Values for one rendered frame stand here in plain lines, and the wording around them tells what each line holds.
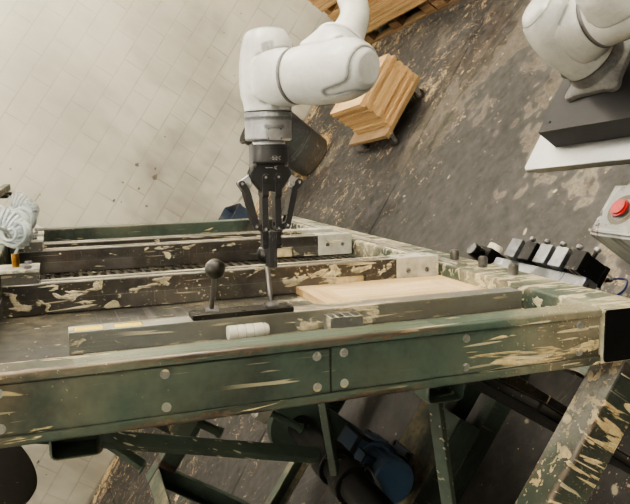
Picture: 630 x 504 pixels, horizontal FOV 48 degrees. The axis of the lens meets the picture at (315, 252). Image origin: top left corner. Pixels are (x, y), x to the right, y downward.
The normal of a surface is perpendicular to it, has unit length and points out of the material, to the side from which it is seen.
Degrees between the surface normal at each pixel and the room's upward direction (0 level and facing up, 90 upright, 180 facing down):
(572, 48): 89
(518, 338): 90
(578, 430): 0
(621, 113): 2
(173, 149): 90
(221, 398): 90
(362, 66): 113
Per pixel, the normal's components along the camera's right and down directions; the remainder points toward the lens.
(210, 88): 0.39, 0.04
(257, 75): -0.60, 0.11
